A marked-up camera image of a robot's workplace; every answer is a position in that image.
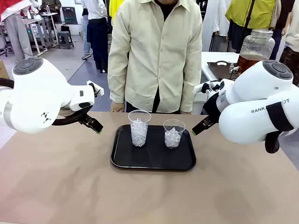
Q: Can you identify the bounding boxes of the black serving tray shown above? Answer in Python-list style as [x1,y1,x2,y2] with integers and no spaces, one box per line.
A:
[110,124,197,171]

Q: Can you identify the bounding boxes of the mannequin with yellow scarf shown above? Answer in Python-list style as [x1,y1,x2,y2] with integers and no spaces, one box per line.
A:
[109,0,124,25]

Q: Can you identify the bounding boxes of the grey plastic stool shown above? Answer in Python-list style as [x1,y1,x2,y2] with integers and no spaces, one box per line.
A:
[57,31,75,49]

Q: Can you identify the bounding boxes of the cardboard box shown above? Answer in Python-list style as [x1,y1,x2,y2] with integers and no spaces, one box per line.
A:
[0,60,10,80]

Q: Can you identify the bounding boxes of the glass tea dispenser jar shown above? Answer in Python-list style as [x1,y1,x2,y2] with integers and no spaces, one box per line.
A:
[237,29,276,73]

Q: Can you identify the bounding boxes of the person in dark green top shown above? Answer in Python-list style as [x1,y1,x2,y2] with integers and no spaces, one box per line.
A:
[39,0,63,14]

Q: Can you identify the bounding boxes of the left forearm in cream sleeve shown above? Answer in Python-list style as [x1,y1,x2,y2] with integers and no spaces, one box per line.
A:
[181,58,203,114]

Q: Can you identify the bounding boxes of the dark tray with handles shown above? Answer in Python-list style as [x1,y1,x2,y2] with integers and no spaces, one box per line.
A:
[206,61,239,81]

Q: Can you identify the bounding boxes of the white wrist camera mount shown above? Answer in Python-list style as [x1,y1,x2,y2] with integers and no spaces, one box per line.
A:
[193,80,225,94]
[86,80,105,97]

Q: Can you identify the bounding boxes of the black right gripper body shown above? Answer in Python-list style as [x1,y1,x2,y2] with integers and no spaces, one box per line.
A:
[202,92,221,122]

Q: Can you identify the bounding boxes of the person's right hand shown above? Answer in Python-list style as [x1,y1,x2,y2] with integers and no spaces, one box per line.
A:
[109,102,124,113]

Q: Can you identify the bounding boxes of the mannequin in lime jacket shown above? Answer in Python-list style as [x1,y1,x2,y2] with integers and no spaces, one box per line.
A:
[225,0,278,53]

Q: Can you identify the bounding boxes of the clear ice cubes pile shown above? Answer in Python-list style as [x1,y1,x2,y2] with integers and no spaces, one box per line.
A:
[130,118,148,147]
[164,127,182,149]

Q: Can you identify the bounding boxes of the mannequin white shirt navy skirt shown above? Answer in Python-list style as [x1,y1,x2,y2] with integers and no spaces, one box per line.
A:
[86,0,109,73]

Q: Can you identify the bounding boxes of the grey metal workbench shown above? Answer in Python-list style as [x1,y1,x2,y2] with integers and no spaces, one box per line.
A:
[22,13,59,56]

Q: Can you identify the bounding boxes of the person in cream shirt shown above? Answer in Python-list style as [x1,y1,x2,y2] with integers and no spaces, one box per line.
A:
[107,0,203,115]

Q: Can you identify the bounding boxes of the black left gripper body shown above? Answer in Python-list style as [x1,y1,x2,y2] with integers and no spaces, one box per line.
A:
[78,111,95,126]

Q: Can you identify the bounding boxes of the white side table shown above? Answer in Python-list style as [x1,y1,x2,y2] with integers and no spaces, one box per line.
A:
[193,51,240,115]

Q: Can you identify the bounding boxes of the person in beige top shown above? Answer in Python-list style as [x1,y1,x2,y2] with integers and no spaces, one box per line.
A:
[279,0,299,86]

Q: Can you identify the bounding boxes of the person in blue jeans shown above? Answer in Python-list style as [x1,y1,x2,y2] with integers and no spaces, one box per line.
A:
[81,14,92,60]

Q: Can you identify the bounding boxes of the black board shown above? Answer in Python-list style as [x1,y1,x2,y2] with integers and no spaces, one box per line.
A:
[62,7,78,25]

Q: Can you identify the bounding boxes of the right forearm in cream sleeve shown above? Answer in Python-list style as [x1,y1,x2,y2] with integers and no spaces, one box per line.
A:
[107,58,128,105]

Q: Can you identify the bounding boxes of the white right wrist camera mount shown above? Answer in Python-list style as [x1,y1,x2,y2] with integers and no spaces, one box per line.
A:
[193,80,225,94]

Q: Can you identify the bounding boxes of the tall clear plastic cup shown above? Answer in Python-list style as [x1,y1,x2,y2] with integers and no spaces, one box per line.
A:
[128,109,152,148]

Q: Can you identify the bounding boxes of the short clear plastic cup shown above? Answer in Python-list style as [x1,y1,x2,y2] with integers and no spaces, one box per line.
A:
[163,119,186,150]

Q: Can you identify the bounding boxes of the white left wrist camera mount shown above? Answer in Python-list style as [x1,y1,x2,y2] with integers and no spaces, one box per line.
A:
[86,80,105,97]

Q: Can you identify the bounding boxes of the person in grey trousers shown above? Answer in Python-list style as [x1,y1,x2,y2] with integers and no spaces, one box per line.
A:
[0,0,33,63]

